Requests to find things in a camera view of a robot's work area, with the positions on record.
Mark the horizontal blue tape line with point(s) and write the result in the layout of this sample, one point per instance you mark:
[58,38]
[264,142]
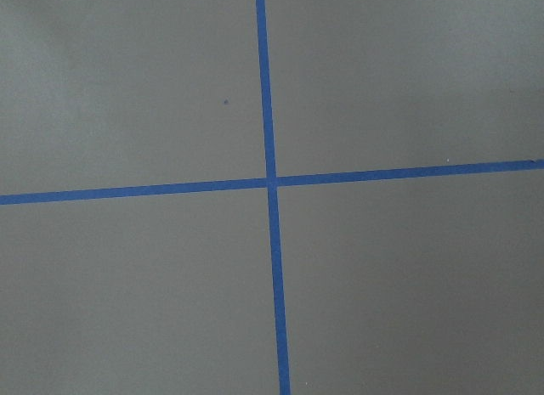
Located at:
[262,183]

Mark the vertical blue tape line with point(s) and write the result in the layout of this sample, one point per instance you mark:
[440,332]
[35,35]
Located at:
[273,202]

